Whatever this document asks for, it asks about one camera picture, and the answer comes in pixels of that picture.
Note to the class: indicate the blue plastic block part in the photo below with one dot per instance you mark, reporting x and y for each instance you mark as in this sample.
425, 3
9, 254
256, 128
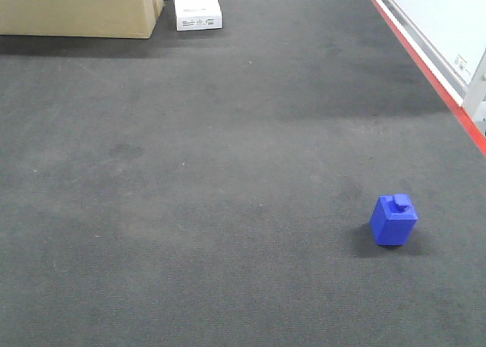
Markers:
393, 219

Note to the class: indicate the white long carton box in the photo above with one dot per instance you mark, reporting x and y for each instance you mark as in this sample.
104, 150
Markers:
197, 15

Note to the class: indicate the large cardboard box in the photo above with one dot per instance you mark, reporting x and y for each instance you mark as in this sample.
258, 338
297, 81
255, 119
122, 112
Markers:
134, 19

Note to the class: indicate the red conveyor side rail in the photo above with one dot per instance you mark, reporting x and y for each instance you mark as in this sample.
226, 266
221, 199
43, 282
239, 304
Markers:
440, 84

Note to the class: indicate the white panel with aluminium frame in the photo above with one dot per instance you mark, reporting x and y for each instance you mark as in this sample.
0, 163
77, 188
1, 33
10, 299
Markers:
454, 30

